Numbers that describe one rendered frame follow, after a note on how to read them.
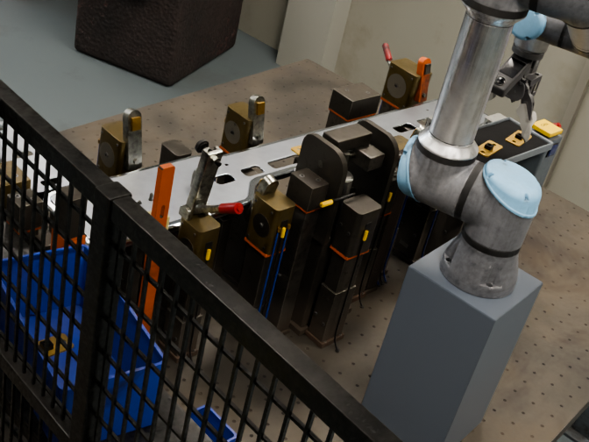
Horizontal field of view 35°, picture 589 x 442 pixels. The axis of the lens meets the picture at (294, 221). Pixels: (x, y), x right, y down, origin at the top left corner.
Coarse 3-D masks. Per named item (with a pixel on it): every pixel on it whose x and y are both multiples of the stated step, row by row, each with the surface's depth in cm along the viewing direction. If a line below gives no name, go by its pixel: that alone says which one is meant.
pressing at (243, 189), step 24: (360, 120) 250; (384, 120) 252; (408, 120) 256; (264, 144) 228; (288, 144) 230; (144, 168) 207; (192, 168) 211; (240, 168) 215; (264, 168) 218; (288, 168) 219; (144, 192) 199; (216, 192) 205; (240, 192) 207; (216, 216) 198
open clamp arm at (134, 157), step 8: (128, 112) 203; (136, 112) 204; (128, 120) 203; (136, 120) 203; (128, 128) 204; (136, 128) 204; (128, 136) 204; (136, 136) 206; (128, 144) 205; (136, 144) 207; (128, 152) 206; (136, 152) 207; (128, 160) 207; (136, 160) 207; (128, 168) 208; (136, 168) 209
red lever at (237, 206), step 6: (222, 204) 178; (228, 204) 176; (234, 204) 175; (240, 204) 176; (198, 210) 184; (204, 210) 182; (210, 210) 181; (216, 210) 179; (222, 210) 178; (228, 210) 176; (234, 210) 175; (240, 210) 175
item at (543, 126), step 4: (540, 120) 234; (544, 120) 235; (536, 124) 232; (540, 124) 232; (544, 124) 233; (548, 124) 233; (552, 124) 234; (536, 128) 231; (540, 128) 230; (544, 128) 230; (548, 128) 231; (552, 128) 231; (556, 128) 232; (560, 128) 232; (544, 132) 230; (548, 132) 229; (552, 132) 229; (556, 132) 230; (560, 132) 232; (548, 136) 229; (552, 136) 230
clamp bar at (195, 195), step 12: (204, 144) 178; (204, 156) 176; (216, 156) 177; (204, 168) 177; (216, 168) 180; (204, 180) 179; (192, 192) 182; (204, 192) 182; (192, 204) 183; (204, 204) 185; (192, 216) 185
